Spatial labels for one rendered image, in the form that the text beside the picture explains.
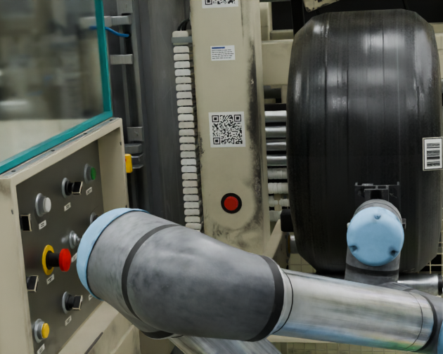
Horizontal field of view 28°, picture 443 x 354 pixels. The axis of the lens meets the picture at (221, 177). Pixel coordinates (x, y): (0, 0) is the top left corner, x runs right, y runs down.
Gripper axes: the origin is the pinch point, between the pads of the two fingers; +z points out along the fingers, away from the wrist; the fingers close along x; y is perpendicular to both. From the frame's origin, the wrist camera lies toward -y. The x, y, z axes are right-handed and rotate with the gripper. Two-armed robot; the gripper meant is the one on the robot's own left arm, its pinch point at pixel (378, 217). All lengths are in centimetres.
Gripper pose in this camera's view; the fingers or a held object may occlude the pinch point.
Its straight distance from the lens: 157.2
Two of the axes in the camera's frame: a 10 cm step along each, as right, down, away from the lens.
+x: -9.8, 0.2, 1.9
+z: 1.9, -1.0, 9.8
